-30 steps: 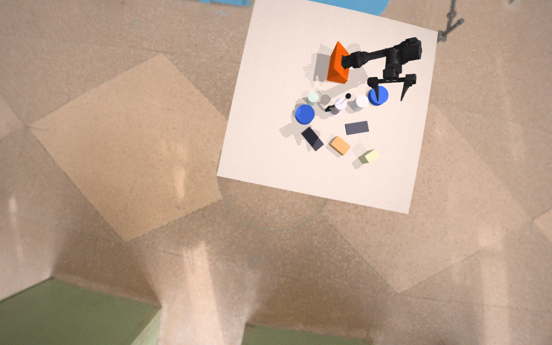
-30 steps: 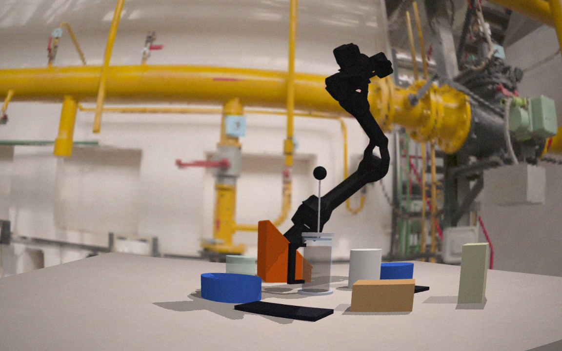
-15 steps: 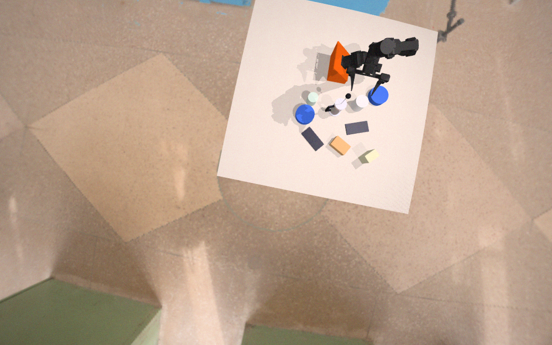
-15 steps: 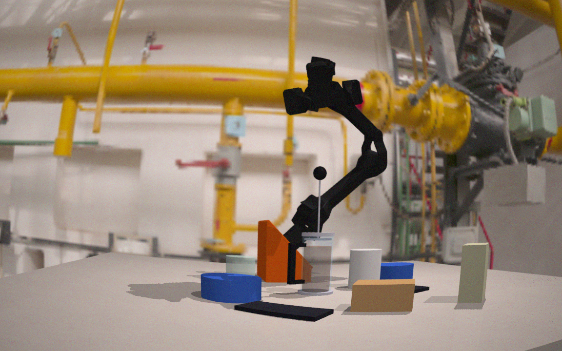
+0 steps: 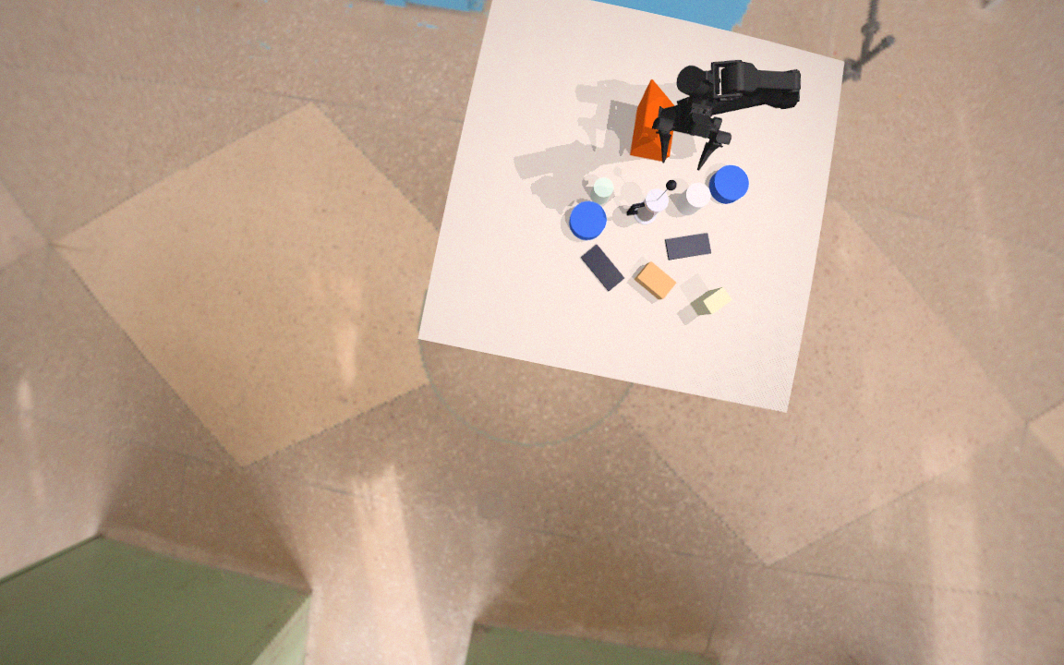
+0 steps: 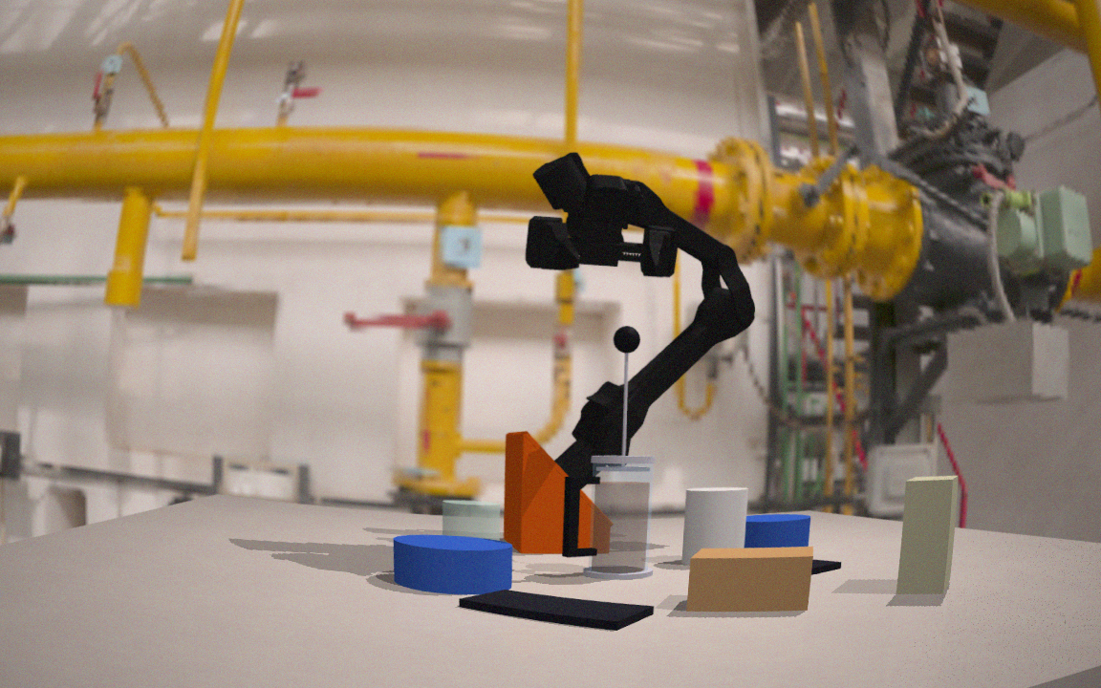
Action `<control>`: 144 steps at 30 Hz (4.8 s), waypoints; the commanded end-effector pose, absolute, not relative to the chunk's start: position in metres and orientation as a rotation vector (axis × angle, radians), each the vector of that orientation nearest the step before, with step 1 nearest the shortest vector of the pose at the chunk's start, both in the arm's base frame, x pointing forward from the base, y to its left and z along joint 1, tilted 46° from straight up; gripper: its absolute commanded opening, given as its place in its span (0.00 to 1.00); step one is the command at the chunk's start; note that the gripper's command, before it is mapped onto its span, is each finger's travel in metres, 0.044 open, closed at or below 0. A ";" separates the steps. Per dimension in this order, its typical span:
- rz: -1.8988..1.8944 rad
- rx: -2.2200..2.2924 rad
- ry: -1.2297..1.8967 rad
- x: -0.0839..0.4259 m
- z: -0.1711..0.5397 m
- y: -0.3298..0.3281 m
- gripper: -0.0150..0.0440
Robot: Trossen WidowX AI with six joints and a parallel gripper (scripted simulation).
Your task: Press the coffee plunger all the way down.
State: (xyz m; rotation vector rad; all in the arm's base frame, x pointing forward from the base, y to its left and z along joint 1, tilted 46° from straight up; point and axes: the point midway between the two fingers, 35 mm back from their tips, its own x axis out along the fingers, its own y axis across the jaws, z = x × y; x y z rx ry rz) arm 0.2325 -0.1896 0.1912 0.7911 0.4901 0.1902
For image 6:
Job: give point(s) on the blue cylinder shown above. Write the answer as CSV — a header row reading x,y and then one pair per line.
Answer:
x,y
452,564
777,531

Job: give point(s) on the glass french press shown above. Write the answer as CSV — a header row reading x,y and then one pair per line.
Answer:
x,y
621,506

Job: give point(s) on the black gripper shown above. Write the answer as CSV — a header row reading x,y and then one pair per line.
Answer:
x,y
599,243

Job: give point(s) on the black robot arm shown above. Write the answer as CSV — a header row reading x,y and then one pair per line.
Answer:
x,y
721,315

